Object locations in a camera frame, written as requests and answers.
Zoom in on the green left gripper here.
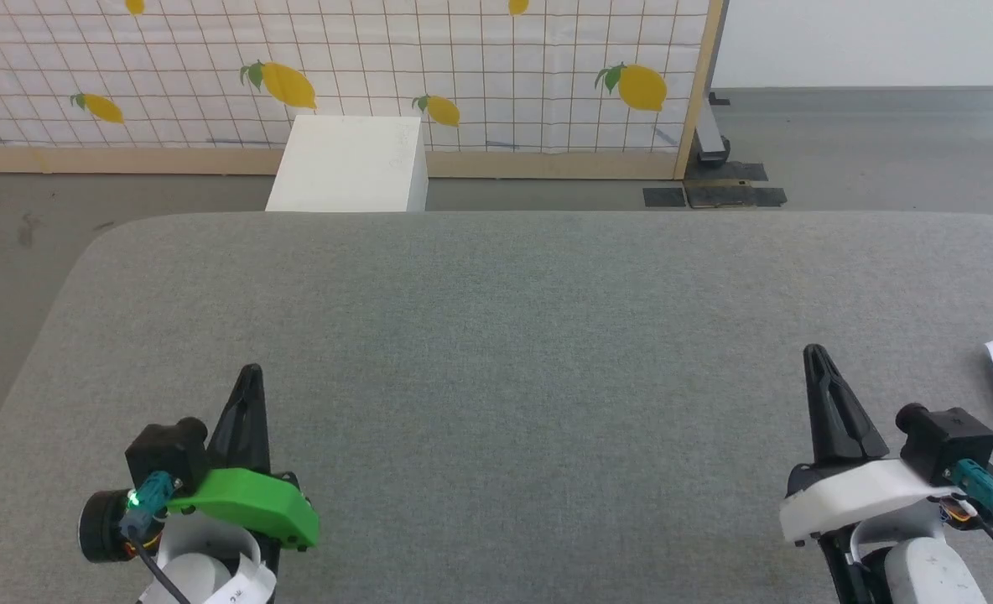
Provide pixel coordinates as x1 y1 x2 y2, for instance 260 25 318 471
164 363 321 553

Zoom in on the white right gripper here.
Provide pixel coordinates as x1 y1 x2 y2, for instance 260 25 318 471
778 344 963 544

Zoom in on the long black floor mat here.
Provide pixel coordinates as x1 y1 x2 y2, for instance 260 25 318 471
686 162 769 183

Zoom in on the white box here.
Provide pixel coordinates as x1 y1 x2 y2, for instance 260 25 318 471
265 115 429 213

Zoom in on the plain white partition board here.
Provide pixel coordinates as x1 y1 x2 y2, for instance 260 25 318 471
712 0 993 89

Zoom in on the lemon print tiled partition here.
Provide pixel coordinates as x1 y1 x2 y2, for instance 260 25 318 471
0 0 728 181

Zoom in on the grey metal partition post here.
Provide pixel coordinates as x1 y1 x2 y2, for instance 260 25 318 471
694 0 732 166

